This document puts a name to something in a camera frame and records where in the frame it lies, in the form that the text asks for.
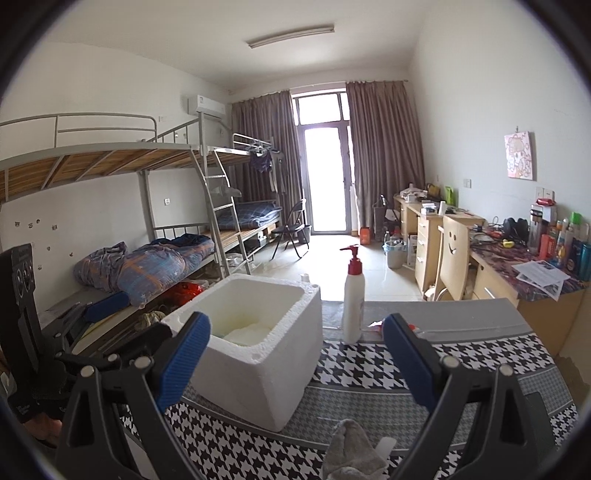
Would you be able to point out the small red white tube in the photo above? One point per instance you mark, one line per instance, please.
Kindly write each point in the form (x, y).
(375, 326)

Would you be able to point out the white plastic bucket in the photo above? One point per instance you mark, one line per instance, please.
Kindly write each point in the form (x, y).
(395, 254)

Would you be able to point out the wide white wall socket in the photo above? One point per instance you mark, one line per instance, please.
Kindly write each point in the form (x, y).
(544, 192)

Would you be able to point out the orange floor box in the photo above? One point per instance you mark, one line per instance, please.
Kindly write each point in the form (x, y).
(366, 235)

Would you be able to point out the green packet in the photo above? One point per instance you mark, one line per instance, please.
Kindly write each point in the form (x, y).
(449, 194)

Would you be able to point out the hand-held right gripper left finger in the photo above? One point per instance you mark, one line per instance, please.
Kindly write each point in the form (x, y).
(187, 355)

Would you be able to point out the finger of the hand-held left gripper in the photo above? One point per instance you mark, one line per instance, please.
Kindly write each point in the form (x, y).
(108, 304)

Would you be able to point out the pink cartoon wall poster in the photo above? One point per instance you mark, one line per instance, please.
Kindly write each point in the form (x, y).
(519, 154)

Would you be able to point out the houndstooth table mat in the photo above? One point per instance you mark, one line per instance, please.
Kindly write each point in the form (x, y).
(378, 369)

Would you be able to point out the printed paper sheets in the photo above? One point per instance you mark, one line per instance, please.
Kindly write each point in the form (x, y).
(542, 277)

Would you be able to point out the black headphones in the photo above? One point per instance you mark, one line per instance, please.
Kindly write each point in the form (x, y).
(515, 228)

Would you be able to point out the white red pump bottle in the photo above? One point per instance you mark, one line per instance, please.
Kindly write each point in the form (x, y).
(353, 300)

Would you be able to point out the wooden smiley face chair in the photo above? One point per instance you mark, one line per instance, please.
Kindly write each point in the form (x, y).
(455, 258)

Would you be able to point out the beige crumpled clothes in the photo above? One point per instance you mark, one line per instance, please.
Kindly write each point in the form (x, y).
(150, 319)

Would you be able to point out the light wooden desk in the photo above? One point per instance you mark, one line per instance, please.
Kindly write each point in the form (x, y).
(508, 295)
(429, 240)

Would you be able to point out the grey metal bunk bed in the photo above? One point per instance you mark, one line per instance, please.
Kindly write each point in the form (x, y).
(247, 143)
(92, 159)

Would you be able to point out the white air conditioner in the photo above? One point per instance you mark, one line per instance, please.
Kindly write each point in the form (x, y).
(206, 107)

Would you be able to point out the pale crumpled cloth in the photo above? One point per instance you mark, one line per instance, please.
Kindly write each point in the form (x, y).
(351, 450)

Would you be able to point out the glass balcony door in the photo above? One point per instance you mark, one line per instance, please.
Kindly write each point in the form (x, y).
(325, 180)

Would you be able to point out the black folding chair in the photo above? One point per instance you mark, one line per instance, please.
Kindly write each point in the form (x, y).
(295, 228)

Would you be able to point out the person's left hand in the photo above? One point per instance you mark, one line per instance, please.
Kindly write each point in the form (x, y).
(44, 429)

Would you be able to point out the red plastic bag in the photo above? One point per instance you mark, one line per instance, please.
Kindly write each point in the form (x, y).
(187, 291)

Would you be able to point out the ceiling tube light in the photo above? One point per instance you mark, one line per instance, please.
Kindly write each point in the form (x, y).
(291, 37)

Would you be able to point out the dark hanging garment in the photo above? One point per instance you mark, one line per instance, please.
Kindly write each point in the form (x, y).
(261, 161)

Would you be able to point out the dark blue plaid mattress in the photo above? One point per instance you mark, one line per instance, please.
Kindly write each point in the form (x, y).
(251, 213)

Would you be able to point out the white foam box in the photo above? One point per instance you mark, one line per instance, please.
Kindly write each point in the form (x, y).
(258, 369)

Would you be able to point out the grey hanging cloth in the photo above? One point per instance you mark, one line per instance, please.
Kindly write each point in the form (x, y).
(229, 190)

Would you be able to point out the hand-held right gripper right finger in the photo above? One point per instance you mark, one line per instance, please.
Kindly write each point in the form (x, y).
(406, 364)

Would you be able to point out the brown curtain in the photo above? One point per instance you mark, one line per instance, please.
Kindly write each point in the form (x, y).
(263, 124)
(385, 152)

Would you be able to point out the cluster of toiletry bottles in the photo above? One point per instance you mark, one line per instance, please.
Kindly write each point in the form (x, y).
(563, 244)

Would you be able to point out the black metal trolley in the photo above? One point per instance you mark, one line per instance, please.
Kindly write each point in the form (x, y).
(383, 214)

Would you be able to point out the blue orange quilt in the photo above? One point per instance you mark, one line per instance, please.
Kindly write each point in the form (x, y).
(147, 272)

